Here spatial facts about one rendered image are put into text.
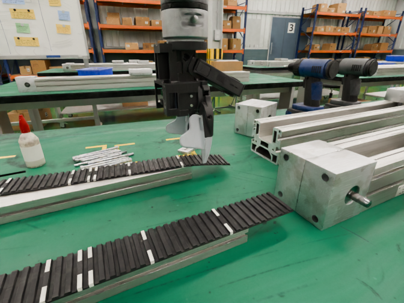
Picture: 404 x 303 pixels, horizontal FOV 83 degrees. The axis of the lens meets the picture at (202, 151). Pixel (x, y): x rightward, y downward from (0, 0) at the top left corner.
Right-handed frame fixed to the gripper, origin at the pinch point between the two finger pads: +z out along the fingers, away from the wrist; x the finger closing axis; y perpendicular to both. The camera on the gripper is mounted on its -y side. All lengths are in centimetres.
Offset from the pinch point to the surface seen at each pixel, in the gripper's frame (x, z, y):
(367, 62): -13, -15, -70
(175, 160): -1.3, 2.0, 4.7
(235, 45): -873, -48, -569
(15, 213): 1.2, 4.5, 31.8
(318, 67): -14, -14, -48
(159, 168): 0.3, 2.2, 8.4
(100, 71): -194, -4, 8
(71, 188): 0.6, 2.5, 23.7
